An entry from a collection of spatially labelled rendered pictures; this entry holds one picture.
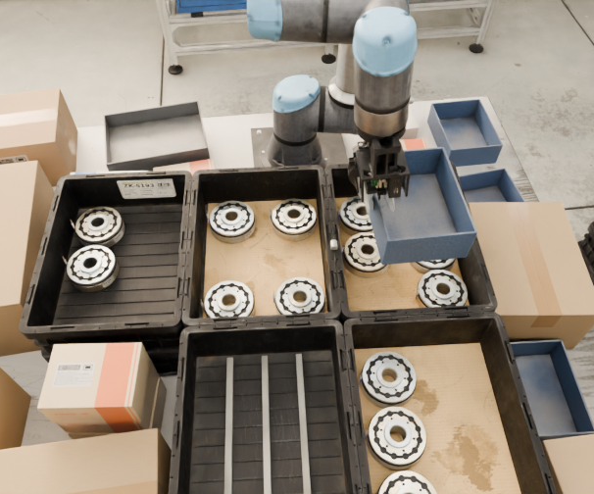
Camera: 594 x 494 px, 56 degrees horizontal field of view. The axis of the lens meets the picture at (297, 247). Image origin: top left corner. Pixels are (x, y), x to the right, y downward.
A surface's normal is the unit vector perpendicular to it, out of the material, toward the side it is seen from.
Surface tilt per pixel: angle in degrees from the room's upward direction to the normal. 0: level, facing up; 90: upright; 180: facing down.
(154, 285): 0
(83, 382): 0
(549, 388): 0
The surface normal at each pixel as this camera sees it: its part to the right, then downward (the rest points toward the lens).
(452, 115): 0.13, 0.80
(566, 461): 0.00, -0.58
